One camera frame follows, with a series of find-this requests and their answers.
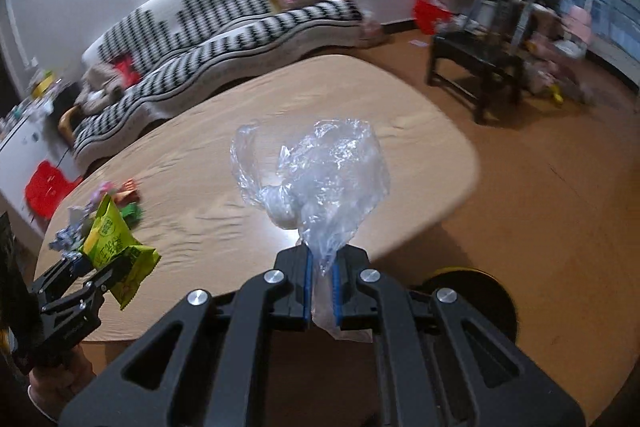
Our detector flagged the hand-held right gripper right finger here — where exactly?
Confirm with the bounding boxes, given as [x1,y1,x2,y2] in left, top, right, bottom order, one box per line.
[334,246,586,427]

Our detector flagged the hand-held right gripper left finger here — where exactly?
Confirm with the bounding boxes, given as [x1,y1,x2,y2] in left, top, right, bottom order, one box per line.
[59,246,314,427]

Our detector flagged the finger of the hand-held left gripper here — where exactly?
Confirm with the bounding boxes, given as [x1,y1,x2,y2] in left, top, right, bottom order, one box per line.
[31,254,93,303]
[42,263,127,314]

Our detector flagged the green snack packet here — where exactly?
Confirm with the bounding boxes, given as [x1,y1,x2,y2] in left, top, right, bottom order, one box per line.
[81,194,162,310]

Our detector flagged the black bin with gold rim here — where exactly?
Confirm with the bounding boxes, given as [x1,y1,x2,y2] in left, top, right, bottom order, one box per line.
[411,267,517,348]

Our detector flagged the person's left hand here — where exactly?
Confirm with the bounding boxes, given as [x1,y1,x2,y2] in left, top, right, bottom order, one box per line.
[29,349,97,408]

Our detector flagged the crumpled silver wrappers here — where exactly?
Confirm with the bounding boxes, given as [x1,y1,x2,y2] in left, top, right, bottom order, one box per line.
[52,206,96,255]

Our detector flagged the small green wrapper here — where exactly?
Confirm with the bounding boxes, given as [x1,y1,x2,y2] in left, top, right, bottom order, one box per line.
[117,203,145,224]

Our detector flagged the red plastic stool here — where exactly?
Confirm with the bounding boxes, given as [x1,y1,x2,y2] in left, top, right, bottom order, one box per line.
[25,160,83,220]

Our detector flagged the red snack packet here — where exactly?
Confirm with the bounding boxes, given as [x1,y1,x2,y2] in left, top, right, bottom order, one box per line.
[111,179,141,204]

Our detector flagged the white cabinet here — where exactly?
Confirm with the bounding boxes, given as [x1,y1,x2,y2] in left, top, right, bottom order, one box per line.
[0,107,76,238]

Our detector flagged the beige clothes pile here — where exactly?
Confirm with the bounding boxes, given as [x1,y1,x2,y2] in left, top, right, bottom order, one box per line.
[75,62,126,115]

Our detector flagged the red cloth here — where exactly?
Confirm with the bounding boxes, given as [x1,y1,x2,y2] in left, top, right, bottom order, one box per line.
[112,56,141,88]

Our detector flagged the black and white striped sofa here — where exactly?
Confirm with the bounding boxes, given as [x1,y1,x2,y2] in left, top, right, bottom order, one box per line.
[59,0,363,162]

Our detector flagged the clear plastic bag of goods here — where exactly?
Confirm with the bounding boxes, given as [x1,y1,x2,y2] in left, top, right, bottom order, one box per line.
[357,14,388,48]

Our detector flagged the black wooden chair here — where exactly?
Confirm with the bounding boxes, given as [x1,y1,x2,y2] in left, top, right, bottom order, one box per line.
[426,0,548,124]

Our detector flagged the red shopping bag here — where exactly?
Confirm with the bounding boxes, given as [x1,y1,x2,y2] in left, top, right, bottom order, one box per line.
[412,0,453,35]

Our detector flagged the pink child tricycle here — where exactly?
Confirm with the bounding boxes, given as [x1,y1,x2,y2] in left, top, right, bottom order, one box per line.
[560,0,608,52]

